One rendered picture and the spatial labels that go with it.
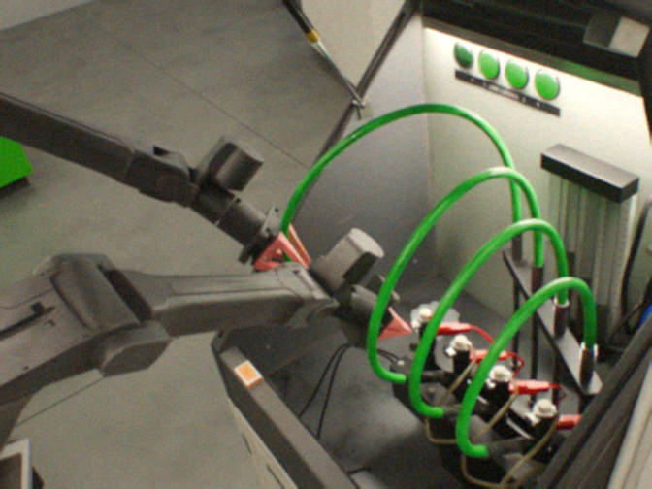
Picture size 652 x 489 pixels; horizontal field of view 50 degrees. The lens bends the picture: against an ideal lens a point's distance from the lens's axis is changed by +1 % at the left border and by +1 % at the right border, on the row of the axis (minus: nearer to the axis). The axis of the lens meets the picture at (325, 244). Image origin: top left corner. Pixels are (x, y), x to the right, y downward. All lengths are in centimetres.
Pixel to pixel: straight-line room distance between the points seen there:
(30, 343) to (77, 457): 206
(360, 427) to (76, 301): 82
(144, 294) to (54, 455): 206
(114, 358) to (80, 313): 4
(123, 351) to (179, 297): 11
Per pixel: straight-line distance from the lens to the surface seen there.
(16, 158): 421
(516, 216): 116
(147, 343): 60
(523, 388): 105
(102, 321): 59
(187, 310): 68
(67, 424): 275
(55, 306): 60
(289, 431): 119
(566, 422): 102
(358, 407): 135
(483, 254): 85
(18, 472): 120
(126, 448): 257
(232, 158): 102
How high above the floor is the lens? 187
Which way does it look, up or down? 37 degrees down
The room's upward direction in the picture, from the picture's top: 11 degrees counter-clockwise
